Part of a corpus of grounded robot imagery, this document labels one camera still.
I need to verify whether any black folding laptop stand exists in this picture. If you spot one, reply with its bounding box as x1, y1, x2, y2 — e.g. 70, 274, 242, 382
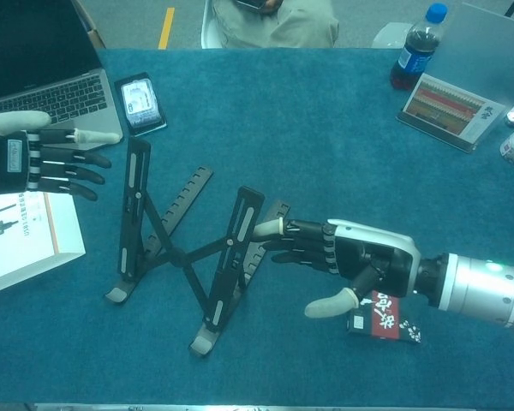
104, 136, 291, 357

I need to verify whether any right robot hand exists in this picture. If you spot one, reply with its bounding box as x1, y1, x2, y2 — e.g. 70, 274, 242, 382
251, 217, 421, 320

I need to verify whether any black smartphone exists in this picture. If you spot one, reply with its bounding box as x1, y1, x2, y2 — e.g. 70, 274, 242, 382
114, 71, 169, 139

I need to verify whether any seated person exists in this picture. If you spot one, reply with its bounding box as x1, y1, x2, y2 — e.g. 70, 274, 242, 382
212, 0, 340, 49

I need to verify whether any grey box with stripes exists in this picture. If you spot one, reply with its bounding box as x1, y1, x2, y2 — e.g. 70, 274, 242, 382
396, 2, 514, 154

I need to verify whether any teal table cloth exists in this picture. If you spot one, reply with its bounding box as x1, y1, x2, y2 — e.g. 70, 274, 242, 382
0, 47, 514, 406

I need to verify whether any clear card holder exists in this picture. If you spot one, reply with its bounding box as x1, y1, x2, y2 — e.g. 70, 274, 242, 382
120, 80, 160, 126

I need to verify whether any red patterned card packet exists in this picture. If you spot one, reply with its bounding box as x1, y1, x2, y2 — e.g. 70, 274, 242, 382
346, 290, 423, 345

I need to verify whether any silver laptop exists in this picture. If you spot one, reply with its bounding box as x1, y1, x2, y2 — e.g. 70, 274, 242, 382
0, 0, 125, 146

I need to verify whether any white product box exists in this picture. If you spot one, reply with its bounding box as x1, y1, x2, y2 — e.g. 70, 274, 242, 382
0, 191, 87, 299

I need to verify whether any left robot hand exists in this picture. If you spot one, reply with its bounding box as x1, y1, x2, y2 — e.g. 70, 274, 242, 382
0, 110, 123, 202

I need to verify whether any cola bottle blue label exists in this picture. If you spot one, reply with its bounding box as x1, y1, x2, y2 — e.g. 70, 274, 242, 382
388, 3, 449, 91

